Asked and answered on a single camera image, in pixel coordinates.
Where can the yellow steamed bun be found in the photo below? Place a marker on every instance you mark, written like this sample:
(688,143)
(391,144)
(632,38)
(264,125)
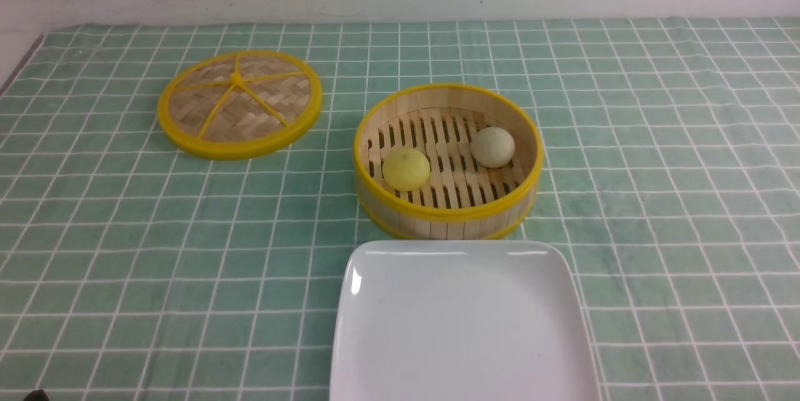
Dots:
(406,169)

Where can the beige steamed bun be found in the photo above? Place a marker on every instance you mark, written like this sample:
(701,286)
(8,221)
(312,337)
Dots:
(493,147)

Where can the white square plate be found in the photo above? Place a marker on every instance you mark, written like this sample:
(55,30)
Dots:
(460,320)

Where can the yellow bamboo steamer basket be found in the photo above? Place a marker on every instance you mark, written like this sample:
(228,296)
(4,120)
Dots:
(461,199)

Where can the yellow bamboo steamer lid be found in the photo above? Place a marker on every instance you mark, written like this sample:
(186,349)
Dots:
(240,105)

